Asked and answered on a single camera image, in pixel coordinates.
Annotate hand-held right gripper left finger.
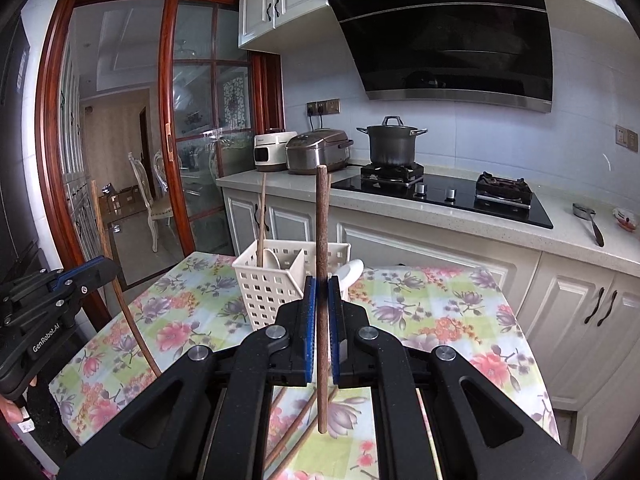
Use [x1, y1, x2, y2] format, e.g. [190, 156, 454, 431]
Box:
[57, 275, 318, 480]

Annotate white ceramic spoon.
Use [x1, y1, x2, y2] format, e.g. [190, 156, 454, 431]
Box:
[334, 259, 365, 303]
[264, 247, 286, 275]

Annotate red wooden door frame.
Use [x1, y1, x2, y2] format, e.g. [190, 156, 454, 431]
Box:
[35, 0, 251, 321]

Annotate white ornate dining chair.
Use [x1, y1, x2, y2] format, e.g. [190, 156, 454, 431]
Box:
[127, 152, 176, 253]
[152, 149, 171, 196]

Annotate person's left hand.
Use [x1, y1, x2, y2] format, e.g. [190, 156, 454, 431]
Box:
[0, 397, 26, 423]

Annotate black gas hob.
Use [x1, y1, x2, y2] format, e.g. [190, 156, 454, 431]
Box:
[330, 161, 554, 230]

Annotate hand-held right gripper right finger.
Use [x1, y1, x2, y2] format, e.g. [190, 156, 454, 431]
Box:
[327, 275, 586, 480]

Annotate floral tablecloth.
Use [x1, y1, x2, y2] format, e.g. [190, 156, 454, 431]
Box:
[49, 251, 561, 480]

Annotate glass sliding door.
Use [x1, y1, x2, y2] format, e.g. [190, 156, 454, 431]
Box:
[159, 0, 285, 261]

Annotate group of wooden chopsticks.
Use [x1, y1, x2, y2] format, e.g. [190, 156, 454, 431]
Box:
[256, 172, 341, 478]

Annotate wall power socket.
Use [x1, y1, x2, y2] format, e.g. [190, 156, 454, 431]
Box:
[306, 98, 341, 116]

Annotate brown cardboard box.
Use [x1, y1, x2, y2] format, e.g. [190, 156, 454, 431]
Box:
[99, 185, 146, 220]

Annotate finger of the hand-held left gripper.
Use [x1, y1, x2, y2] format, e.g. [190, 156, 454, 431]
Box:
[30, 261, 122, 326]
[0, 256, 110, 311]

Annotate silver rice cooker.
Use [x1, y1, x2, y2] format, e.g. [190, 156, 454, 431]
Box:
[285, 129, 355, 176]

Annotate white countertop appliance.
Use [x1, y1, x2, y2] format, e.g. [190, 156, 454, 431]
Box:
[253, 129, 298, 173]

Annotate small metal ladle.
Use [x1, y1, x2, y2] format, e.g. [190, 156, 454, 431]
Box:
[572, 203, 606, 248]

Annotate brown wooden chopstick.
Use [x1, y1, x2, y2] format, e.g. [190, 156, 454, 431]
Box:
[90, 179, 163, 378]
[315, 165, 330, 433]

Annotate black range hood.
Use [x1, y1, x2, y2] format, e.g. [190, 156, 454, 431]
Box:
[322, 0, 555, 115]

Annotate grey stock pot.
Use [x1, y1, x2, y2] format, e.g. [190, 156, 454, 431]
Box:
[356, 115, 429, 167]

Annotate white plastic utensil basket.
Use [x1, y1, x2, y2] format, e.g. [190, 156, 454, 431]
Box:
[232, 240, 352, 333]

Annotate white kitchen base cabinets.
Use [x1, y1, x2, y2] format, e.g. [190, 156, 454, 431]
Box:
[216, 165, 640, 461]

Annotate small red white dish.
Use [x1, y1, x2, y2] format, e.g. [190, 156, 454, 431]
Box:
[613, 206, 640, 233]

